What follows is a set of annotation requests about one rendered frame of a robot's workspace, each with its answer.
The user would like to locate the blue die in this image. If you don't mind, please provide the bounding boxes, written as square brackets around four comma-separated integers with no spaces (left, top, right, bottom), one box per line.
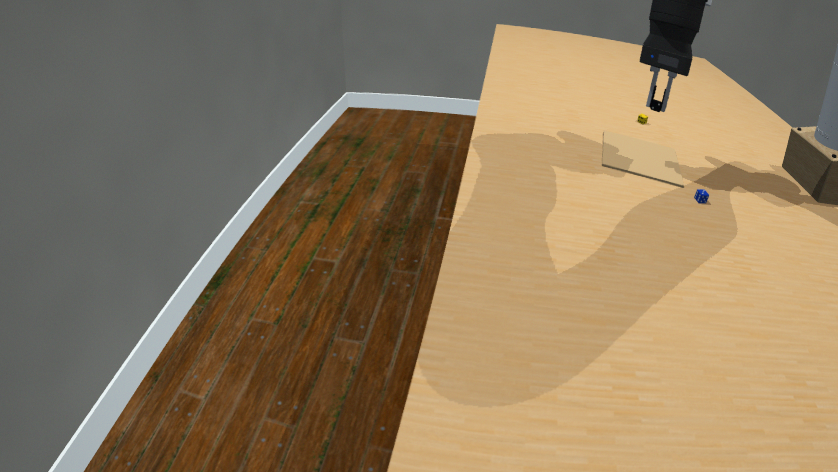
[694,189,709,203]

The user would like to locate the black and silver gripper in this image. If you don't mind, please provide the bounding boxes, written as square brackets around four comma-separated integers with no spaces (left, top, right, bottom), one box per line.
[639,0,712,112]

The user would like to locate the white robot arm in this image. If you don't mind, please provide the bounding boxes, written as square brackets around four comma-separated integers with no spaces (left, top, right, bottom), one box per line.
[814,45,838,151]

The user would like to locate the beige square mat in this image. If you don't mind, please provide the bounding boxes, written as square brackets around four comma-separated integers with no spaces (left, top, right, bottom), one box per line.
[602,130,684,188]

